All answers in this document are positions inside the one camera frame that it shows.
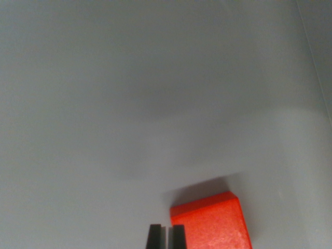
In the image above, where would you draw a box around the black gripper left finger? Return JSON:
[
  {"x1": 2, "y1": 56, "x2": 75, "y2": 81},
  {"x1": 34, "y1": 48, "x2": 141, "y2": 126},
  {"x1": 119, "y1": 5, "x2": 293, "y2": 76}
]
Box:
[{"x1": 146, "y1": 224, "x2": 167, "y2": 249}]

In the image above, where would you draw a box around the grey plastic bin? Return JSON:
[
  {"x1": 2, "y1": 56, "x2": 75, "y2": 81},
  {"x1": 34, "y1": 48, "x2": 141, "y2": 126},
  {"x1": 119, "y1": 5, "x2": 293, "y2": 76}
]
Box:
[{"x1": 0, "y1": 0, "x2": 332, "y2": 249}]

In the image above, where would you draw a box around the red block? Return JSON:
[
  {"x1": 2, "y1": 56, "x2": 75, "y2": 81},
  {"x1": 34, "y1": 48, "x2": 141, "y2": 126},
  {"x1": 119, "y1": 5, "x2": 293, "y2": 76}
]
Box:
[{"x1": 170, "y1": 191, "x2": 253, "y2": 249}]

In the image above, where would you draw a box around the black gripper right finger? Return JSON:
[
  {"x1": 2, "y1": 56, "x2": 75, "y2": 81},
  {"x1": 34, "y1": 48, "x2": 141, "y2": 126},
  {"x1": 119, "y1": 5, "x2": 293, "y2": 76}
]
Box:
[{"x1": 168, "y1": 224, "x2": 188, "y2": 249}]

